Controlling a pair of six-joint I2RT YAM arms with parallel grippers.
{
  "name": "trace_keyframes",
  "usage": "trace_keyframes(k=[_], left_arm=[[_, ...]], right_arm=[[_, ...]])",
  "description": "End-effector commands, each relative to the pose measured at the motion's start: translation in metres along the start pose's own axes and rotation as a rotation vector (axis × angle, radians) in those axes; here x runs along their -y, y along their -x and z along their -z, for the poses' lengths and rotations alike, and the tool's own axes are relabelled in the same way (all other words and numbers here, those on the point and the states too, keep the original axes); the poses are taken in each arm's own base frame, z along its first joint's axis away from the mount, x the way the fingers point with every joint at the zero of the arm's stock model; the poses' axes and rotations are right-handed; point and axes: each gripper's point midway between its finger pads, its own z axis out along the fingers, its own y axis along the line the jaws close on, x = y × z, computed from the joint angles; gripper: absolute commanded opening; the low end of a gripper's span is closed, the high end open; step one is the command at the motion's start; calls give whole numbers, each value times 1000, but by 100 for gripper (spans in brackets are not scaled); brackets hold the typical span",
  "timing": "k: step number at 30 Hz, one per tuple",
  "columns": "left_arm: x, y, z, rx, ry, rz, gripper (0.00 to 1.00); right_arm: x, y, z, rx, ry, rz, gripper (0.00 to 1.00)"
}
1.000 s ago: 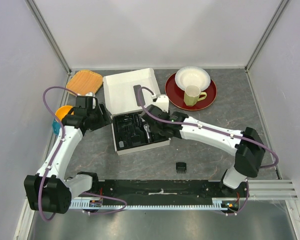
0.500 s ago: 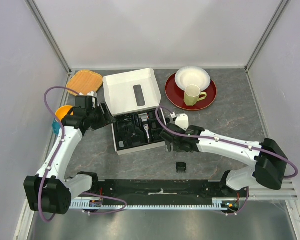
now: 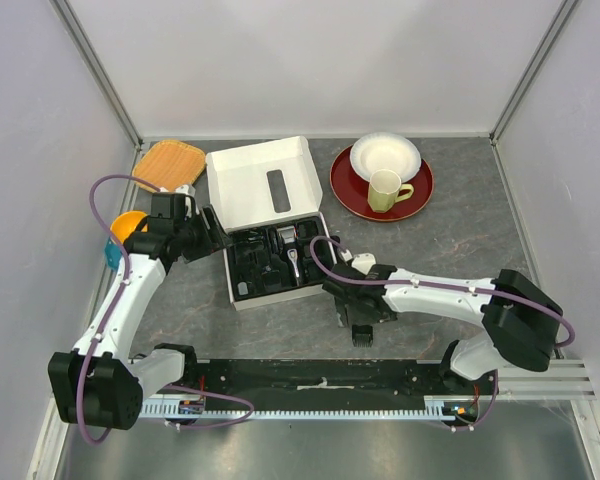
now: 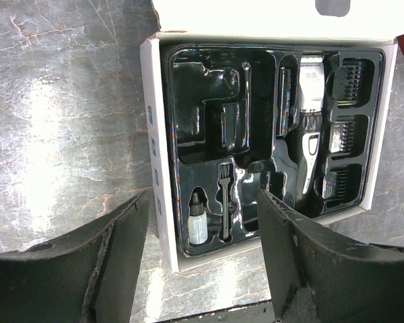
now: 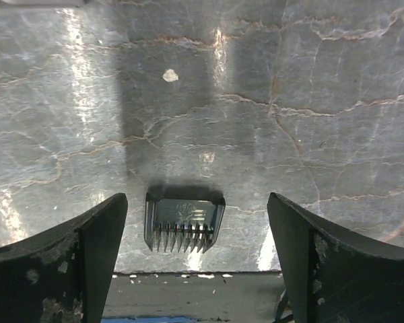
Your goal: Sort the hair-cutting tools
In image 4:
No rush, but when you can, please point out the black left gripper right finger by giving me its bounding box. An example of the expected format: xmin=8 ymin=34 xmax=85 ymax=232
xmin=257 ymin=190 xmax=404 ymax=322

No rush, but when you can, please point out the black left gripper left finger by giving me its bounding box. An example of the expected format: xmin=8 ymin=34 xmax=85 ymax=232
xmin=0 ymin=192 xmax=150 ymax=322

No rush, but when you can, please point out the silver black hair clipper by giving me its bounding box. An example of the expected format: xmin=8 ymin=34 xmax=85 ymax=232
xmin=290 ymin=53 xmax=325 ymax=210

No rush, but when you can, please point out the black cleaning brush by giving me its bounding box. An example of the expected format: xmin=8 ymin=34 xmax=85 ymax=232
xmin=219 ymin=164 xmax=232 ymax=241

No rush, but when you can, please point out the black clipper guard comb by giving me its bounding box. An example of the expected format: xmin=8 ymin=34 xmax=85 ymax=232
xmin=329 ymin=121 xmax=355 ymax=153

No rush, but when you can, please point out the white cardboard box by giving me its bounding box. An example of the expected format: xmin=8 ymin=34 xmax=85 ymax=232
xmin=140 ymin=1 xmax=398 ymax=272

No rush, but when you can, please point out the small clear oil bottle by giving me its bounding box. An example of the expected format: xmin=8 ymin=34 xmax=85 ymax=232
xmin=188 ymin=192 xmax=208 ymax=245

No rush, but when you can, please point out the black plastic insert tray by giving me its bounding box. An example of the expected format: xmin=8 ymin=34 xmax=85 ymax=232
xmin=162 ymin=44 xmax=386 ymax=257

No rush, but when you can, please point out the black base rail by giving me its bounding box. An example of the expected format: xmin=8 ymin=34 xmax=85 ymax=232
xmin=188 ymin=301 xmax=277 ymax=323

